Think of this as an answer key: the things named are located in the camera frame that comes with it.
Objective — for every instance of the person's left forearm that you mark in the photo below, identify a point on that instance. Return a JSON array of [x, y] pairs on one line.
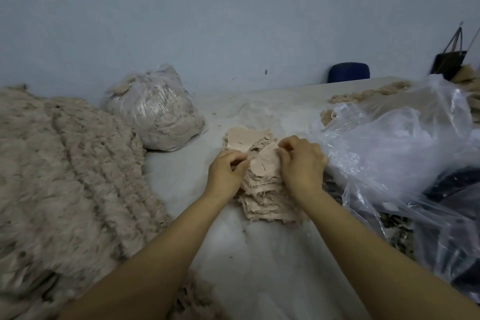
[[146, 267]]

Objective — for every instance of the person's right hand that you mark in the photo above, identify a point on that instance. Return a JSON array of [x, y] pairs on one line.
[[301, 167]]

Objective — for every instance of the stack of sorted beige pieces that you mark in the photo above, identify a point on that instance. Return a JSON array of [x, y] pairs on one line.
[[262, 152]]

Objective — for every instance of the clear bag of beige scraps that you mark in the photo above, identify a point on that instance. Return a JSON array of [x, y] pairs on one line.
[[154, 110]]

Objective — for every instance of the beige scrap strips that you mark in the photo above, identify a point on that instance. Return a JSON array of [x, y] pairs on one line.
[[196, 302]]

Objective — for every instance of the blue chair back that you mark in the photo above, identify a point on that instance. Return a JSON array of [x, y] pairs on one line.
[[349, 72]]

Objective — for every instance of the large pile beige fabric scraps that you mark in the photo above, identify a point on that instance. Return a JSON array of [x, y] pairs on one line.
[[67, 196]]

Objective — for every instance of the person's left hand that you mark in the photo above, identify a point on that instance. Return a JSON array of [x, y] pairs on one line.
[[225, 175]]

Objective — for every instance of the person's right forearm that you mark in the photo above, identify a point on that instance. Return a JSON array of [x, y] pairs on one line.
[[390, 260]]

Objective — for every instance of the black handbag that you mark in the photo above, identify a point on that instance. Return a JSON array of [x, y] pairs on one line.
[[448, 62]]

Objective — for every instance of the large clear plastic bag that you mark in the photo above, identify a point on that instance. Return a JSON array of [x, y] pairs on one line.
[[390, 151]]

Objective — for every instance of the beige fur pile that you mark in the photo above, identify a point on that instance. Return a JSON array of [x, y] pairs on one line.
[[367, 95]]

